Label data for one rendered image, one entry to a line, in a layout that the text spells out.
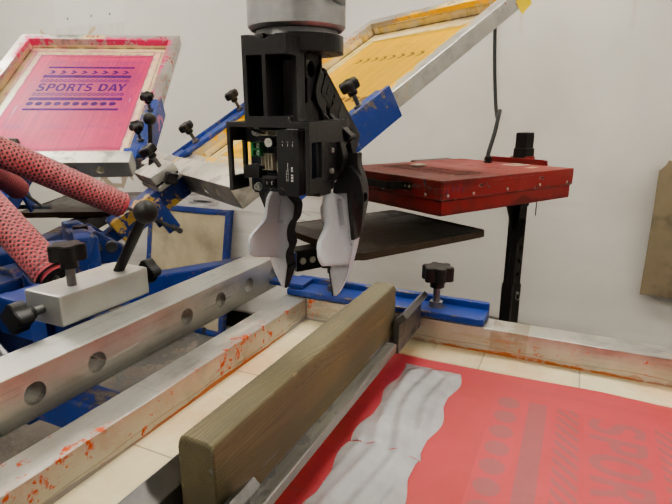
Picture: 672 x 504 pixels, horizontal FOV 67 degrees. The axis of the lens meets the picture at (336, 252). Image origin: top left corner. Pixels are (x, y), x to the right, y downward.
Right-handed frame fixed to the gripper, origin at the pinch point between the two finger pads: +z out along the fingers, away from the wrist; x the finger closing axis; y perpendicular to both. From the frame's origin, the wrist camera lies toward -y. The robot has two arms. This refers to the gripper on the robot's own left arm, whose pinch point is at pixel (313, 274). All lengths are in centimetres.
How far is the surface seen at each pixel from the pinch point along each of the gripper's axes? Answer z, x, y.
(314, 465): 16.4, 2.3, 4.8
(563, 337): 13.3, 21.8, -26.3
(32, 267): 6.6, -46.1, -4.4
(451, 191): 6, -6, -88
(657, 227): 32, 54, -194
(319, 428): 12.4, 2.8, 4.7
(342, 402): 12.5, 2.9, 0.0
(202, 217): 48, -174, -196
